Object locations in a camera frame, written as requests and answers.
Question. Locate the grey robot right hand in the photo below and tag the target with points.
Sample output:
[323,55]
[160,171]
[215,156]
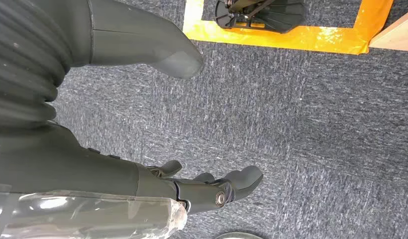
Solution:
[92,171]

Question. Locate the clear plastic film wrap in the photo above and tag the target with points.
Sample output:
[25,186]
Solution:
[75,217]

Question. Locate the ribbed grey right arm sleeve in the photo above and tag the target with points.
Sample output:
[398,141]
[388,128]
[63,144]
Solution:
[19,66]

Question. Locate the round black silver disc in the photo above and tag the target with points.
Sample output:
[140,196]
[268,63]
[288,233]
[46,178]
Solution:
[238,236]

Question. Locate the black robot foot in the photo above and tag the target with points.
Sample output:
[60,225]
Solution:
[276,16]

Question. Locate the light wooden desk panel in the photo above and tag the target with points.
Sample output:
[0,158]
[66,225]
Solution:
[398,36]

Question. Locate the orange floor tape frame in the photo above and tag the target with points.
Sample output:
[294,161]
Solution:
[289,38]

